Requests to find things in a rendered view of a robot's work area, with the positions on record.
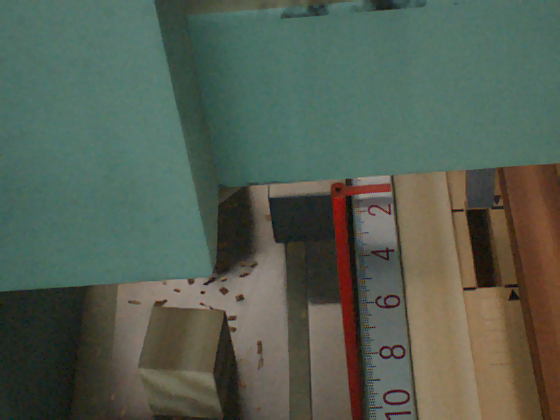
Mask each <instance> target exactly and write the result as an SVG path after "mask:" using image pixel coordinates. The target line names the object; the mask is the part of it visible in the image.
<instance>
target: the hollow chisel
mask: <svg viewBox="0 0 560 420"><path fill-rule="evenodd" d="M495 172H496V168H486V169H473V170H465V195H466V201H467V207H468V208H477V207H490V206H493V205H494V188H495Z"/></svg>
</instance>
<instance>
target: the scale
mask: <svg viewBox="0 0 560 420"><path fill-rule="evenodd" d="M381 183H390V176H381V177H368V178H355V179H353V186H355V185H369V184H381ZM390 184H391V183H390ZM354 203H355V216H356V228H357V242H358V255H359V269H360V281H361V294H362V308H363V321H364V334H365V347H366V361H367V374H368V387H369V400H370V413H371V420H414V410H413V402H412V392H411V383H410V373H409V363H408V354H407V344H406V335H405V325H404V316H403V306H402V297H401V288H400V278H399V269H398V259H397V249H396V240H395V230H394V221H393V202H392V192H384V193H370V194H357V195H354Z"/></svg>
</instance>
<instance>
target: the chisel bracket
mask: <svg viewBox="0 0 560 420"><path fill-rule="evenodd" d="M187 18H188V24H189V32H190V41H191V45H192V50H193V55H194V60H195V66H196V70H197V75H198V80H199V85H200V90H201V95H202V100H203V105H204V110H205V114H206V120H207V125H208V130H209V135H210V139H211V145H212V150H213V159H214V164H215V170H216V175H217V180H218V188H224V187H237V186H250V185H263V184H277V183H289V182H303V181H328V180H342V179H355V178H368V177H381V176H394V175H407V174H420V173H434V172H447V171H460V170H473V169H486V168H499V167H512V166H526V165H538V164H552V163H560V0H187Z"/></svg>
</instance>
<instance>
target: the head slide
mask: <svg viewBox="0 0 560 420"><path fill-rule="evenodd" d="M217 216H218V180H217V175H216V170H215V164H214V159H213V150H212V145H211V139H210V135H209V130H208V125H207V120H206V114H205V110H204V105H203V100H202V95H201V90H200V85H199V80H198V75H197V70H196V66H195V60H194V55H193V50H192V45H191V41H190V32H189V24H188V18H187V0H0V292H6V291H20V290H34V289H49V288H62V287H76V286H90V285H104V284H118V283H132V282H146V281H160V280H174V279H188V278H202V277H206V276H209V275H211V274H212V273H213V269H214V267H215V264H216V248H217Z"/></svg>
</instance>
